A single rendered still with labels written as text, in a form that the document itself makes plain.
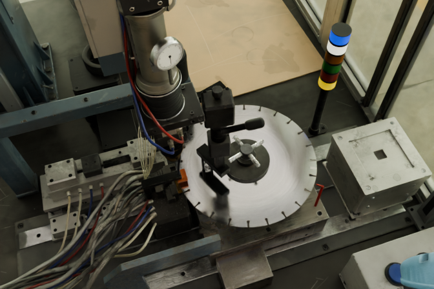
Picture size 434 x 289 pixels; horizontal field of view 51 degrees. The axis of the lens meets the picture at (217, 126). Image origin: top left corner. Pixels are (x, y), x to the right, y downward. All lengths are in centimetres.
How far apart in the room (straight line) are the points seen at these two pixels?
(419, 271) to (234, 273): 59
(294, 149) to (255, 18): 70
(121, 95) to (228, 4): 76
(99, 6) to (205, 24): 100
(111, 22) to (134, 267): 48
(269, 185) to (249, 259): 19
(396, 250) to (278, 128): 38
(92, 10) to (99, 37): 5
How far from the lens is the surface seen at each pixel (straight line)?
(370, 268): 107
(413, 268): 60
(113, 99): 109
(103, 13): 70
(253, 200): 103
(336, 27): 108
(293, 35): 163
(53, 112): 111
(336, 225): 124
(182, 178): 103
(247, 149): 103
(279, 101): 144
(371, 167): 118
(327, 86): 119
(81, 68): 133
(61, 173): 120
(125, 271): 95
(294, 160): 109
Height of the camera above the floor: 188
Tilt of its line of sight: 56 degrees down
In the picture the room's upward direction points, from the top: 2 degrees counter-clockwise
